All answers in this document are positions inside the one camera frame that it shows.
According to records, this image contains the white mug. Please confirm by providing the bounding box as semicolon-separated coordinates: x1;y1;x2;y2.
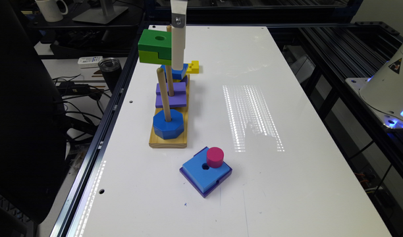
35;0;68;22

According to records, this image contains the dark purple square block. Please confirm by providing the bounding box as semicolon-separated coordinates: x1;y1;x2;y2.
180;147;232;198

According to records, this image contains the purple square block on peg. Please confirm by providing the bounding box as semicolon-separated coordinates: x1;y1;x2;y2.
155;82;187;108

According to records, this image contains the black tumbler cup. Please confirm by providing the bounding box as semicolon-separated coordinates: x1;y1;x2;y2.
98;57;122;92

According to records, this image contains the silver monitor stand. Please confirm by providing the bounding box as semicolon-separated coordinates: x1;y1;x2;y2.
72;0;128;24

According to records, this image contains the white remote device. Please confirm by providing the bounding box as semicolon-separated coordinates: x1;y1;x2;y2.
78;56;103;68

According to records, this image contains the wooden peg base board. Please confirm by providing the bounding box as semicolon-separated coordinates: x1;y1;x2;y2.
149;74;190;148

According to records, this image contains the light blue square block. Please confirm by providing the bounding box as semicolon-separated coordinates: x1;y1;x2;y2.
180;147;232;197

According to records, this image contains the black office chair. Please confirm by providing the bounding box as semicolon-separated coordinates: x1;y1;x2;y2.
0;0;67;224

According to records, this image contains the middle wooden peg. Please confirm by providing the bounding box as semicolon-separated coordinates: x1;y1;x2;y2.
165;65;175;97

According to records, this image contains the yellow notched block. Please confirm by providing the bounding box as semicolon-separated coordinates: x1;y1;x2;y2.
186;61;200;74

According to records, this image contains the green square block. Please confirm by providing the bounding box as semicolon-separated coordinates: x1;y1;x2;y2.
138;29;172;65

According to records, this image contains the blue block on rear peg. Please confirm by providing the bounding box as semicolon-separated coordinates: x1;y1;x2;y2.
172;63;188;80

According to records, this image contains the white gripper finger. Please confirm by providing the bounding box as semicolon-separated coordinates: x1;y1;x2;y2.
171;0;188;70

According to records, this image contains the black power strip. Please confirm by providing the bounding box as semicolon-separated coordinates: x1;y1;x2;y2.
57;82;101;96

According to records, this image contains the blue octagon block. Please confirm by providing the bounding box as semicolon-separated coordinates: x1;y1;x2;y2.
153;109;184;140

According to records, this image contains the magenta cylinder block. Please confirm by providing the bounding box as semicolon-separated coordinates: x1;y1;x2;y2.
206;147;225;169

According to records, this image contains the front wooden peg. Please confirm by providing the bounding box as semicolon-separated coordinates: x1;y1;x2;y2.
156;67;172;122

